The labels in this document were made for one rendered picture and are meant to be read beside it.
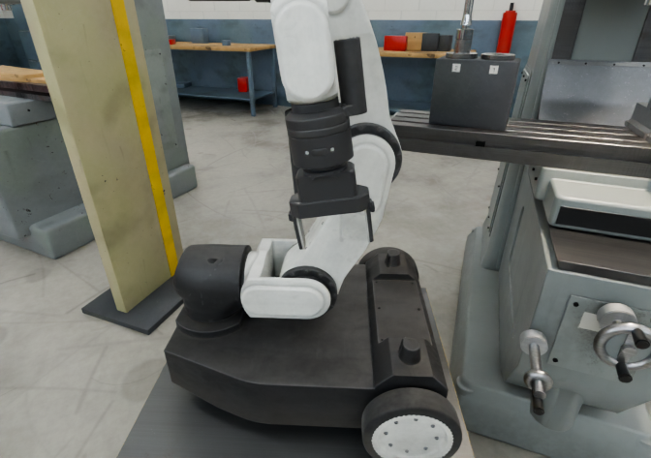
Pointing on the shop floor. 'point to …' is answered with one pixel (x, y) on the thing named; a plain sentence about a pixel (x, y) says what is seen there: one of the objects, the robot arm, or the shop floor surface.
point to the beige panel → (108, 135)
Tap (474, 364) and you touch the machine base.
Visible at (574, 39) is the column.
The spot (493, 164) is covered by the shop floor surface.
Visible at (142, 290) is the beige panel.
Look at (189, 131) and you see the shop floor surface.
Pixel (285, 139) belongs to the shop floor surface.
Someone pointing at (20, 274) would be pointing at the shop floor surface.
